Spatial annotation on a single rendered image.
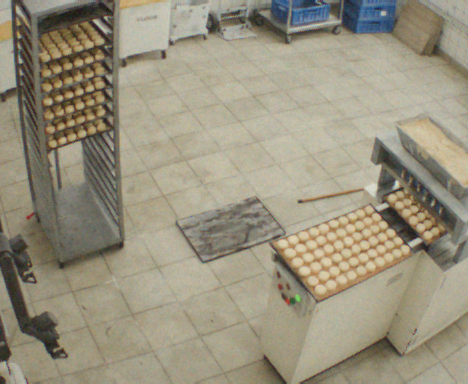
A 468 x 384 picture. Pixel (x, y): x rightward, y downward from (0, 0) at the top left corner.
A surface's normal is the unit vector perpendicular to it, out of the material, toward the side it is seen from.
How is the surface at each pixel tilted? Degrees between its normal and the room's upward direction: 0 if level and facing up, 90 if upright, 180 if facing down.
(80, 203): 0
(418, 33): 67
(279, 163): 0
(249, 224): 0
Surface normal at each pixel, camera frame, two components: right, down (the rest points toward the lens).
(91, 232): 0.07, -0.76
